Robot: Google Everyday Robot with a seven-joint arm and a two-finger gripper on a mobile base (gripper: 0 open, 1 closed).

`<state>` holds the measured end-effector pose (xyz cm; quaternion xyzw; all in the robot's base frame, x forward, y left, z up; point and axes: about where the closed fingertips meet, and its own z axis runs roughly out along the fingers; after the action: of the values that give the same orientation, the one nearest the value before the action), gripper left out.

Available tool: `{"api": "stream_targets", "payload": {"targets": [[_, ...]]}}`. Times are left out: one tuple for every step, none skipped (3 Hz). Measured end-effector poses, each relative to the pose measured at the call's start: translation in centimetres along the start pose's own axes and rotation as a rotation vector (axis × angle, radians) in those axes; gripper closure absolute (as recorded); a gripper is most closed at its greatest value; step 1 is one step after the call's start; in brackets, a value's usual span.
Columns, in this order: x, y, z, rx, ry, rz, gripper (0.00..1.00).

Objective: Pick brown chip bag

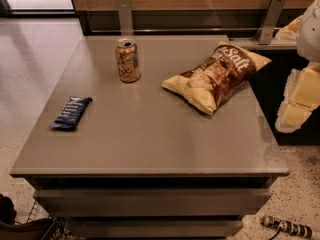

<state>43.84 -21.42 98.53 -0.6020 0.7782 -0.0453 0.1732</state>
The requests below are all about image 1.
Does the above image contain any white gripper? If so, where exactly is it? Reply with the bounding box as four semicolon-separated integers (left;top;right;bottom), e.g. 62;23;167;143
275;0;320;133

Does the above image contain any brown chip bag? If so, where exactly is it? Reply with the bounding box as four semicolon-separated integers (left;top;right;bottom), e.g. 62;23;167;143
162;42;271;115

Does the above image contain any grey drawer table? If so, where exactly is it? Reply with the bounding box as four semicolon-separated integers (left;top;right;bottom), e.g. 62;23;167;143
11;36;289;240

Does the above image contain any gold soda can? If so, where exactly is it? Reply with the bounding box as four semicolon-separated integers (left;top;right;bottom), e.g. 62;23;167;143
115;38;141;83

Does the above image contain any dark blue snack bar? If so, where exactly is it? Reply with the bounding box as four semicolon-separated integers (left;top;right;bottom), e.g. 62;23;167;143
50;96;93;131

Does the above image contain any right metal bracket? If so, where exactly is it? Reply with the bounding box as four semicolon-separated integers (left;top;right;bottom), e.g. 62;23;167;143
255;0;286;45

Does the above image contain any metal bracket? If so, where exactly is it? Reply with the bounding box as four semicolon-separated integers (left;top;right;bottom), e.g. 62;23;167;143
116;0;134;35
255;0;286;45

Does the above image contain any striped cable connector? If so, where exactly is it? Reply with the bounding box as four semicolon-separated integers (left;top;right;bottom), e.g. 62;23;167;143
260;215;320;240

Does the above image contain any left metal bracket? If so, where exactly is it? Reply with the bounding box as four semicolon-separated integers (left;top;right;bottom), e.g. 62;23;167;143
116;0;134;35

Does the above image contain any wire basket with bag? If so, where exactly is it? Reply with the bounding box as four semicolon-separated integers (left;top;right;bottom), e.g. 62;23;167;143
0;194;81;240

